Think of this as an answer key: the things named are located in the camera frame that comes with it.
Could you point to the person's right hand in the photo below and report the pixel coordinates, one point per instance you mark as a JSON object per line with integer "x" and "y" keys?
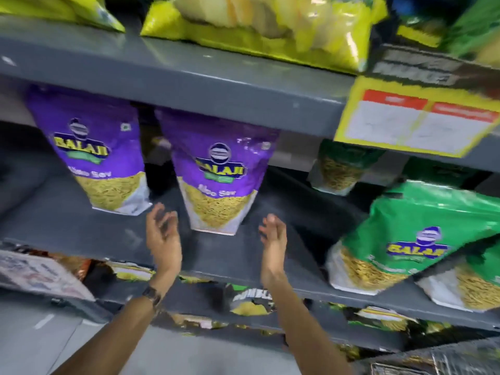
{"x": 273, "y": 257}

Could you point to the person's left hand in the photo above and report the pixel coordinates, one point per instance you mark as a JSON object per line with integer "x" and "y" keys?
{"x": 166, "y": 249}

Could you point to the person's right fingers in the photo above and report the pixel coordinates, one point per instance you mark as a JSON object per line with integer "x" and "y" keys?
{"x": 273, "y": 228}

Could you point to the person's left fingers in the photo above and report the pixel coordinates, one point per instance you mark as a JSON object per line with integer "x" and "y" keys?
{"x": 159, "y": 219}

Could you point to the person's right forearm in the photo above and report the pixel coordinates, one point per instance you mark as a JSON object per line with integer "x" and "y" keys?
{"x": 304, "y": 331}

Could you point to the person's left forearm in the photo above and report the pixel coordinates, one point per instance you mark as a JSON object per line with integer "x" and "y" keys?
{"x": 117, "y": 339}

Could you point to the grey metal shelf board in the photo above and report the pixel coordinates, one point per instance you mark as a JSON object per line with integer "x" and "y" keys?
{"x": 97, "y": 226}
{"x": 195, "y": 78}
{"x": 203, "y": 304}

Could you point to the row of yellow-green snack packets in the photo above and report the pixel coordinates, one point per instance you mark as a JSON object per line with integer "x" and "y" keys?
{"x": 250, "y": 300}

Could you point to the purple snack packet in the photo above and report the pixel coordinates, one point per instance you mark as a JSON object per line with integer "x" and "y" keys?
{"x": 97, "y": 152}
{"x": 218, "y": 171}

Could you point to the dark wristwatch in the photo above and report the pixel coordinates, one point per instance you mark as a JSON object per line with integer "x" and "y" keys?
{"x": 151, "y": 296}

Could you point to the small green snack packet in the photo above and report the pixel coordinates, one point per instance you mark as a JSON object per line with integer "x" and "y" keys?
{"x": 340, "y": 171}

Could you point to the brown snack packet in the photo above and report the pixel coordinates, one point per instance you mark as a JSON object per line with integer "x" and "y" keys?
{"x": 74, "y": 265}

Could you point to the white printed packet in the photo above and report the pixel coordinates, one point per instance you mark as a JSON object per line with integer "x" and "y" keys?
{"x": 39, "y": 275}

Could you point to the large green snack packet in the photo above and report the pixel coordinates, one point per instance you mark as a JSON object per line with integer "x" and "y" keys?
{"x": 406, "y": 226}

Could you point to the yellow and black price sign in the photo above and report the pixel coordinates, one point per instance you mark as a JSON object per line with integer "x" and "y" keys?
{"x": 414, "y": 121}

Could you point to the large yellow snack packet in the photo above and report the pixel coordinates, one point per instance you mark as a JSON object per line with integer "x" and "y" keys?
{"x": 273, "y": 27}

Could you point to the grey shiny packet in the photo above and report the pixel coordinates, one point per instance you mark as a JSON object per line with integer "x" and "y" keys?
{"x": 437, "y": 359}

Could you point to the dark snack packet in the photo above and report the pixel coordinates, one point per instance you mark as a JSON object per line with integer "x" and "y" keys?
{"x": 420, "y": 19}

